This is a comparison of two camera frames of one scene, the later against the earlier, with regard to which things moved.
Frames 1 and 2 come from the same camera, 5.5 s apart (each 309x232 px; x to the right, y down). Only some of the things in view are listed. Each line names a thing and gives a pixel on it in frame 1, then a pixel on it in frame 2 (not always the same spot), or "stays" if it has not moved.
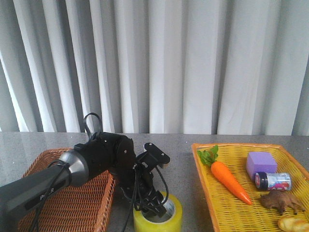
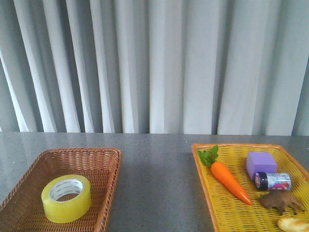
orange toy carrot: x=208 y=156 stays
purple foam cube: x=260 y=162 stays
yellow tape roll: x=171 y=221 -> x=66 y=198
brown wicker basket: x=84 y=208 stays
